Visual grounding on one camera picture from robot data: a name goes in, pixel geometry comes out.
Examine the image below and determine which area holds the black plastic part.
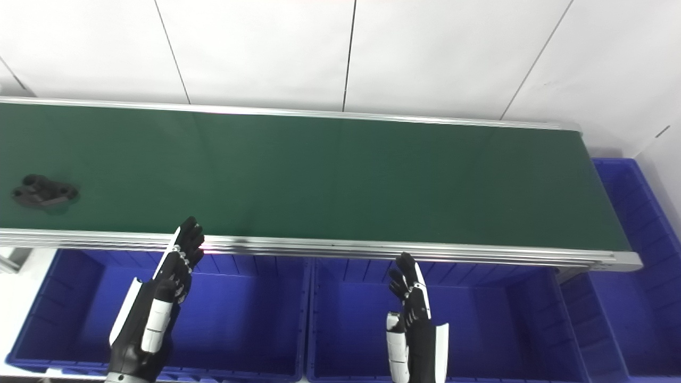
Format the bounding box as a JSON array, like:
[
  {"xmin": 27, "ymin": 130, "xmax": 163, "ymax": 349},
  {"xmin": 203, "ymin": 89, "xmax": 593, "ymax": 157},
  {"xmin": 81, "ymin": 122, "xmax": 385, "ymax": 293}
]
[{"xmin": 12, "ymin": 174, "xmax": 80, "ymax": 208}]

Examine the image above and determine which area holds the blue plastic bin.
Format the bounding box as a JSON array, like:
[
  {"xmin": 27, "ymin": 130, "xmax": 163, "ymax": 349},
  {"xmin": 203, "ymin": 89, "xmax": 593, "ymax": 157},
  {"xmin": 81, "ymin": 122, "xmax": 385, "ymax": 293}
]
[
  {"xmin": 559, "ymin": 157, "xmax": 681, "ymax": 383},
  {"xmin": 305, "ymin": 257, "xmax": 592, "ymax": 383},
  {"xmin": 5, "ymin": 247, "xmax": 312, "ymax": 383}
]

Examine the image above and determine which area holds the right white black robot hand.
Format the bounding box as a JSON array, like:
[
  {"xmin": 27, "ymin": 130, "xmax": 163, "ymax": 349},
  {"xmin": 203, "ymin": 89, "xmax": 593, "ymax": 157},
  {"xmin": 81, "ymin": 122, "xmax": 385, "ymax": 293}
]
[{"xmin": 386, "ymin": 252, "xmax": 450, "ymax": 383}]

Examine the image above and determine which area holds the green conveyor belt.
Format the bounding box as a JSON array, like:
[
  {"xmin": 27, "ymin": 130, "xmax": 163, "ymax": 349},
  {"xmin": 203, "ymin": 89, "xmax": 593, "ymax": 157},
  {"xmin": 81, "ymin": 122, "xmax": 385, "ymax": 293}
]
[
  {"xmin": 0, "ymin": 96, "xmax": 644, "ymax": 273},
  {"xmin": 0, "ymin": 102, "xmax": 634, "ymax": 254}
]

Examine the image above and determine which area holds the aluminium conveyor support leg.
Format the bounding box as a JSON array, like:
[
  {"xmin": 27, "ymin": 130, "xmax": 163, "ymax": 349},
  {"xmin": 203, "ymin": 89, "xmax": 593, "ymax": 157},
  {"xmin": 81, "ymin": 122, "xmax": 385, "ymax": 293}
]
[{"xmin": 0, "ymin": 248, "xmax": 34, "ymax": 274}]

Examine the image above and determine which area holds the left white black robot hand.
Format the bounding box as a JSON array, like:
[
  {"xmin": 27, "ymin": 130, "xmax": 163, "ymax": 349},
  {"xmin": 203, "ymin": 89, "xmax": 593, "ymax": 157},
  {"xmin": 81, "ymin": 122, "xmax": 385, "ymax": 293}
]
[{"xmin": 105, "ymin": 215, "xmax": 206, "ymax": 383}]

